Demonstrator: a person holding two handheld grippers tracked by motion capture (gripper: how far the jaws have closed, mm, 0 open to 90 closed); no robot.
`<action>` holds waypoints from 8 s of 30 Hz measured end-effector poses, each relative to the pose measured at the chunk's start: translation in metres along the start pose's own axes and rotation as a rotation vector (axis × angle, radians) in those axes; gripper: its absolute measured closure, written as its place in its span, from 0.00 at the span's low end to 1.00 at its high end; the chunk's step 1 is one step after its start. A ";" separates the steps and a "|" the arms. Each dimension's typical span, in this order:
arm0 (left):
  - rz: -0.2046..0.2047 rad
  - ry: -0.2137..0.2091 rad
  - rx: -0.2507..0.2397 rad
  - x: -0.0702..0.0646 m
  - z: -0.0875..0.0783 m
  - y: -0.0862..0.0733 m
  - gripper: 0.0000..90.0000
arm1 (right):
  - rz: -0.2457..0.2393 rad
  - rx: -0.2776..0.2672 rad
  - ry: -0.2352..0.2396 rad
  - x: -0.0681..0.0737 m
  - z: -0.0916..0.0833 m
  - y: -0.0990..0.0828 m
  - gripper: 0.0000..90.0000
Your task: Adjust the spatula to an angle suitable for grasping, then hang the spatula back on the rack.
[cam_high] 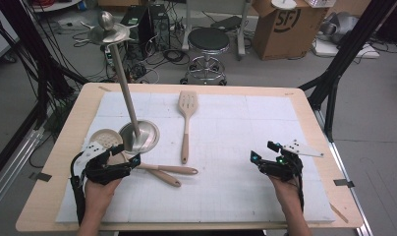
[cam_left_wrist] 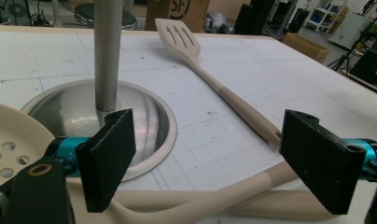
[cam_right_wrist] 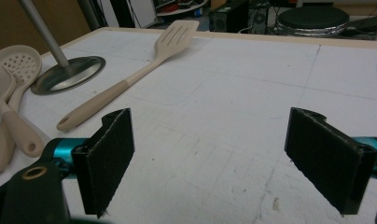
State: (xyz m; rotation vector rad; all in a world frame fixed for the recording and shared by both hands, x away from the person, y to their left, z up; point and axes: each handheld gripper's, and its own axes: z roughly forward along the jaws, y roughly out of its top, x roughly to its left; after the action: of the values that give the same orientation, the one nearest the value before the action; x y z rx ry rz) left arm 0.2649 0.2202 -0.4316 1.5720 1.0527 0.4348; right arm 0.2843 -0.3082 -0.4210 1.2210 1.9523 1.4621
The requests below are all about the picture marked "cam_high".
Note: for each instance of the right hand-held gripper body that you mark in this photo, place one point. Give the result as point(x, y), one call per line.
point(285, 168)

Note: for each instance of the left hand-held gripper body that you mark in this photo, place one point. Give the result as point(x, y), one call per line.
point(101, 170)

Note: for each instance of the beige round skimmer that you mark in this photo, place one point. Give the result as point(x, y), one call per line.
point(104, 137)

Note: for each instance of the beige solid spatula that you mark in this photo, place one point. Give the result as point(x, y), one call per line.
point(173, 169)

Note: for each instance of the metal utensil rack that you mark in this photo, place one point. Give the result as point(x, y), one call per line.
point(124, 91)

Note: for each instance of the beige slotted spatula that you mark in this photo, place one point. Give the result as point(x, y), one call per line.
point(187, 101)

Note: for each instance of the person's right hand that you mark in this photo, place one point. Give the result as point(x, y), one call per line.
point(283, 191)

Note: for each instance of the person's left hand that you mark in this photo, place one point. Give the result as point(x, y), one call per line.
point(98, 193)

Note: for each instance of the white foam mat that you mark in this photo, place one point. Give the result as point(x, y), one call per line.
point(219, 196)

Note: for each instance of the black tape piece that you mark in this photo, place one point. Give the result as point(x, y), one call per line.
point(42, 177)
point(343, 183)

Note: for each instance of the thin wooden strip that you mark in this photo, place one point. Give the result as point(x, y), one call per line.
point(339, 213)

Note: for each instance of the white power strip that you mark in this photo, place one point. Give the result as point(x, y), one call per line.
point(108, 57)

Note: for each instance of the cardboard box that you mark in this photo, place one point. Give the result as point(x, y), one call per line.
point(285, 42)

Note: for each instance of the white flat board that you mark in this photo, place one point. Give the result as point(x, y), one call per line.
point(334, 49)

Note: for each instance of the white desk leg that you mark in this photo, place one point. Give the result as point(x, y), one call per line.
point(186, 26)
point(241, 32)

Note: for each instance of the black round stool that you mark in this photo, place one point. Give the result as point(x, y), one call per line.
point(208, 39)

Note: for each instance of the black computer tower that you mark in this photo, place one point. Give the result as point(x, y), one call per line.
point(141, 21)
point(158, 26)

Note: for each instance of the black flat laptop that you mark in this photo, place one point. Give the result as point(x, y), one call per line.
point(226, 23)

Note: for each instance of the grey bag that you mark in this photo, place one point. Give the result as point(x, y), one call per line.
point(340, 24)

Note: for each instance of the white round dish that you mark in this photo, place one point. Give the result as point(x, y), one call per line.
point(284, 4)

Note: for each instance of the white round table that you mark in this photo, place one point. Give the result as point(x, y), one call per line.
point(55, 6)

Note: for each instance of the aluminium rail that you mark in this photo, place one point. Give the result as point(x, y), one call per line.
point(356, 200)
point(10, 170)

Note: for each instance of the black frame post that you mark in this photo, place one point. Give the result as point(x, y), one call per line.
point(350, 42)
point(23, 32)

